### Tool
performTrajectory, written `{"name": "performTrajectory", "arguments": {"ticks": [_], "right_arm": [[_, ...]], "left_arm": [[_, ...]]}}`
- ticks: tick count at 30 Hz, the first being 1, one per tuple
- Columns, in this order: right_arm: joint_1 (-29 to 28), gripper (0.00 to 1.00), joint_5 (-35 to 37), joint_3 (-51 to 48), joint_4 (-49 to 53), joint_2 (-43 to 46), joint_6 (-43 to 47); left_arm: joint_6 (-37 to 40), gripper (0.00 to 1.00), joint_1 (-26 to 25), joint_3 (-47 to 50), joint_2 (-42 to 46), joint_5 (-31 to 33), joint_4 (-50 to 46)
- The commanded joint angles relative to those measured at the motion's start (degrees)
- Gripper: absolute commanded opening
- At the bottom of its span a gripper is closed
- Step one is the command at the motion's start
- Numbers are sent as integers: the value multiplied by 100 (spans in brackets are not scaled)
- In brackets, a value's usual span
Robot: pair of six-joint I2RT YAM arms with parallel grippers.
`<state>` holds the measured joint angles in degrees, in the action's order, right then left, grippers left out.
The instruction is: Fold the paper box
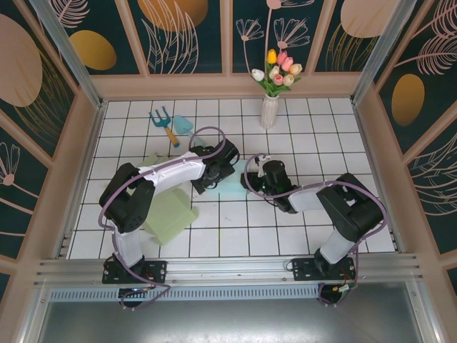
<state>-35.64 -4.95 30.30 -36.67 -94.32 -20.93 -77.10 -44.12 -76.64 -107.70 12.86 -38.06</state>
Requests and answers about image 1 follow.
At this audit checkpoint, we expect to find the light blue paper box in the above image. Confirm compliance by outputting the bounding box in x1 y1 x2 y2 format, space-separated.
214 171 253 196

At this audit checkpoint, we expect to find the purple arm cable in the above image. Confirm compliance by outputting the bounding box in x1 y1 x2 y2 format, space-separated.
243 154 390 287
98 126 226 310

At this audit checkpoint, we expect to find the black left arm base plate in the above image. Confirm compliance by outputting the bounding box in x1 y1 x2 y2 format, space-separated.
102 259 168 285

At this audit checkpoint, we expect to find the white ribbed vase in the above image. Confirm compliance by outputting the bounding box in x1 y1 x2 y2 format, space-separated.
260 95 278 129

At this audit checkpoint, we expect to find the light blue toy trowel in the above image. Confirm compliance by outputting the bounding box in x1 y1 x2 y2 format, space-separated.
172 114 207 148

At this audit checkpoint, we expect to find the aluminium frame post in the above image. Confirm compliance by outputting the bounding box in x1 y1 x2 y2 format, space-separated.
351 0 418 106
28 0 108 110

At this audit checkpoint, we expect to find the coloured connector wire bundle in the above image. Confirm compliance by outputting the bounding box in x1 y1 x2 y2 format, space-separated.
333 273 359 297

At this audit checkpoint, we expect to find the artificial tulip bouquet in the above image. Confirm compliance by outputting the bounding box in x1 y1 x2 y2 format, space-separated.
251 49 303 98

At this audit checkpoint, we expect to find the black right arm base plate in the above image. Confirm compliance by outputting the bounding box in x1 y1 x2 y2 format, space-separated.
291 257 358 282

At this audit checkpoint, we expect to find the aluminium mounting rail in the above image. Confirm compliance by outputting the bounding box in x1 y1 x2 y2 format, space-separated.
34 252 424 287

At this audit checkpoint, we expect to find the light green paper box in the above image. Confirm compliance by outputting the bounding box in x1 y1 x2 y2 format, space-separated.
137 152 199 244

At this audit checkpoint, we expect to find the slotted grey cable duct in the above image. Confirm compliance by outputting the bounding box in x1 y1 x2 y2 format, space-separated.
48 283 322 304

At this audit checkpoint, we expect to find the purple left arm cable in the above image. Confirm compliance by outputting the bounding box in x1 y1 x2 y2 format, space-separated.
98 126 226 310

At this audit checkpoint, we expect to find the blue toy garden fork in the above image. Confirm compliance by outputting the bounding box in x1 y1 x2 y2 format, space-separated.
149 106 181 147

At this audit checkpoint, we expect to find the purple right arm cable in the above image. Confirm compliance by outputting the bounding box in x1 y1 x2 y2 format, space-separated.
243 154 390 287

